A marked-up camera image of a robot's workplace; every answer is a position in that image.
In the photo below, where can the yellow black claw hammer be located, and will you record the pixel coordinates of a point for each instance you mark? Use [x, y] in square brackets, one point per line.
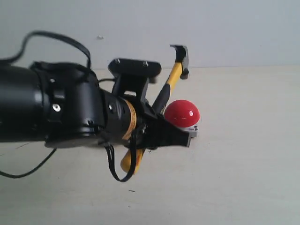
[179, 71]

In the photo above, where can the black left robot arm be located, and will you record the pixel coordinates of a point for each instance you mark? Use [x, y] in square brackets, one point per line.
[63, 105]

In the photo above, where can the red dome push button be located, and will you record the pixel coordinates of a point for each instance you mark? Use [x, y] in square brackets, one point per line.
[185, 115]

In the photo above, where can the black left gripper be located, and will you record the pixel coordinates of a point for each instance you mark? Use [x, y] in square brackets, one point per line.
[153, 130]

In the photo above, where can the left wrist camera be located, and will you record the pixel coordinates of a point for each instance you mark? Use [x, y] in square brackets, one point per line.
[133, 75]

